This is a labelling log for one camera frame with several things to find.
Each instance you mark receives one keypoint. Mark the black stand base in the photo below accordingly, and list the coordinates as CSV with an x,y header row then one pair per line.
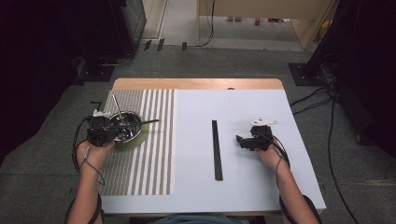
x,y
300,74
93,73

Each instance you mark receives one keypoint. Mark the black curtain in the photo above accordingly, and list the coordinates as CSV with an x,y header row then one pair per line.
x,y
373,62
31,62

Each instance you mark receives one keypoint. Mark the black spoon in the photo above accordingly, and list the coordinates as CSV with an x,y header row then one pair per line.
x,y
151,121

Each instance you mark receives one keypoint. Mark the black chopstick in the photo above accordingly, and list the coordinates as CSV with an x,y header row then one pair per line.
x,y
217,149
214,149

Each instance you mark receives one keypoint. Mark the red shoe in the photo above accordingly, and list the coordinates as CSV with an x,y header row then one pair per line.
x,y
275,20
257,21

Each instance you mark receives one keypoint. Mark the stainless steel bowl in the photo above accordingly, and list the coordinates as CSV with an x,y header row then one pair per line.
x,y
129,130

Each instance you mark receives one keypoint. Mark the white shoe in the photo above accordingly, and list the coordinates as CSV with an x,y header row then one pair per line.
x,y
229,19
238,19

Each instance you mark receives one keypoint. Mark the wooden table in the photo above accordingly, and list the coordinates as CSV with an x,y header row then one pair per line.
x,y
186,84

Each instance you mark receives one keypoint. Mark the light wooden desk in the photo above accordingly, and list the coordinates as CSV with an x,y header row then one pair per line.
x,y
264,9

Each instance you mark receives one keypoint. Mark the person's left hand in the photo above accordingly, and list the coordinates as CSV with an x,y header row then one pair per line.
x,y
93,157

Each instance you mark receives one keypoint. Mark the green bowl with utensils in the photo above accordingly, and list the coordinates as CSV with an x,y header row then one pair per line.
x,y
141,141

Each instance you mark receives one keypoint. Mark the person's right hand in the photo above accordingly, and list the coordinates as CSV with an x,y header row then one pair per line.
x,y
272,158

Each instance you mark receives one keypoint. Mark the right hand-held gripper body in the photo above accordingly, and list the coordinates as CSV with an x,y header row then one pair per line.
x,y
261,138

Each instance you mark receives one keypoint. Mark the metal spoon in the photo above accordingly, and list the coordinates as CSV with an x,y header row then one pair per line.
x,y
116,105

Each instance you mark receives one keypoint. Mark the brown white striped woven placemat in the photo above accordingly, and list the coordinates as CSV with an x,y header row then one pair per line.
x,y
155,161

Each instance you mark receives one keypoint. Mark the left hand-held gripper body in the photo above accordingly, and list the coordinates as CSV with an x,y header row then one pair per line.
x,y
99,133

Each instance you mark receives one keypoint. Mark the yellow object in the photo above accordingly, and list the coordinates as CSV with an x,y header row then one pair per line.
x,y
325,28

